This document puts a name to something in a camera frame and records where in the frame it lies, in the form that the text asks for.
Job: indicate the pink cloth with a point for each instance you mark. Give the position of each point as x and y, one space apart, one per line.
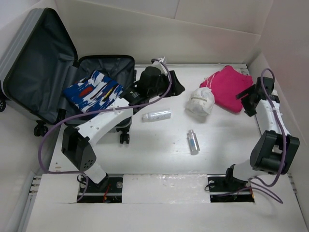
225 85

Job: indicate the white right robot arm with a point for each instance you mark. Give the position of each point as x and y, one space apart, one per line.
275 150

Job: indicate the aluminium rail frame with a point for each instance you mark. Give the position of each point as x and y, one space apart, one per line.
163 182

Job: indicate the small clear bottle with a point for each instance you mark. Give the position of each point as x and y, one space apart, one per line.
193 142

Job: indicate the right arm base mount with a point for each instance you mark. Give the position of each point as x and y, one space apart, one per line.
222 190

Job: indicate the blue patterned cloth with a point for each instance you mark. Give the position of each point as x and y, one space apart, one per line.
93 93

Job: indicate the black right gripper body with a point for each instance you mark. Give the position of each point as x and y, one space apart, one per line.
249 107

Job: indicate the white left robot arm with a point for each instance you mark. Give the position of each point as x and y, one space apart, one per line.
78 142

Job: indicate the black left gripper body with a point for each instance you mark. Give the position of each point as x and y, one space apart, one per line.
162 87

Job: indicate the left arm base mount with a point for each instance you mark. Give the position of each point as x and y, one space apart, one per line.
109 192

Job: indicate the white plastic bottle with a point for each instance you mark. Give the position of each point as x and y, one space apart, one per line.
157 115

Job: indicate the grey hard-shell suitcase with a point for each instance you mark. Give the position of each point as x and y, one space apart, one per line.
41 61

